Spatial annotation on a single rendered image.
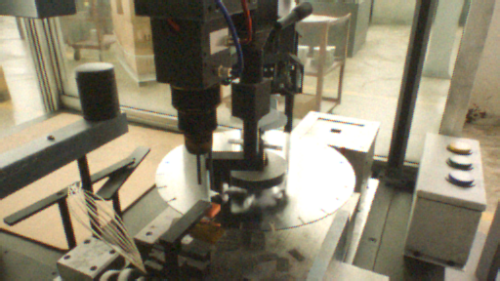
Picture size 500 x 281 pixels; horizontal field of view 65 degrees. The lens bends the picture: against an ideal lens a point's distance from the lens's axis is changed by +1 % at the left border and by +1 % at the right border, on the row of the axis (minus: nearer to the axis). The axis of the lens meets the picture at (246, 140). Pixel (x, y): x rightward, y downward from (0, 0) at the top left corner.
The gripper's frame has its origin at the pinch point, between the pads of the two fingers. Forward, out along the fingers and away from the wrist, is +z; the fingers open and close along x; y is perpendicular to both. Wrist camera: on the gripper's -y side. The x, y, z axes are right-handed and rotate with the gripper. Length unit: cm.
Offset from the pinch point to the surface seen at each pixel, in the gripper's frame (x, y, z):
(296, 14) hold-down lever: -16.6, 13.6, -13.6
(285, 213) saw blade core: -8.4, 10.5, 11.6
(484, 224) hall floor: 183, 42, 20
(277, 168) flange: -1.2, 5.6, 5.0
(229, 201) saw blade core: -10.2, 2.4, 10.7
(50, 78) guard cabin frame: 27, -102, -25
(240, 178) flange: -6.2, 1.5, 7.2
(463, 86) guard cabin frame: 38, 32, -18
